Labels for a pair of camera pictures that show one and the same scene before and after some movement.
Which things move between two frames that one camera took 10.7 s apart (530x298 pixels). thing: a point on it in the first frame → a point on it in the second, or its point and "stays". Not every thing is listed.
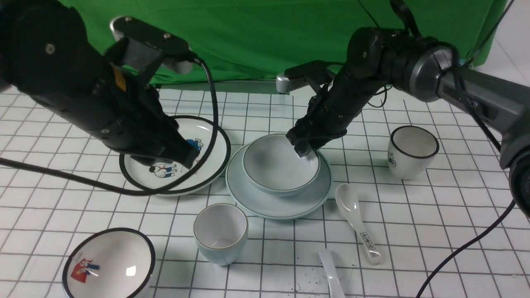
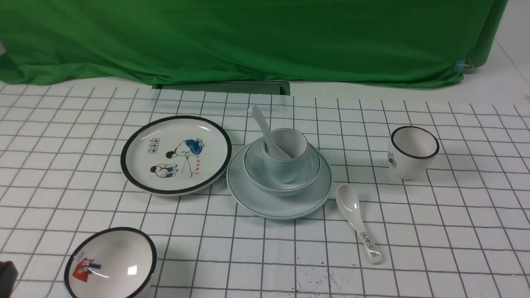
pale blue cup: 221,231 → 294,144
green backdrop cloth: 248,40 stays
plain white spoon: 335,290 → 275,150
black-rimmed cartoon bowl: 117,263 stays
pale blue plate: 268,206 stays
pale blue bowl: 271,166 stays
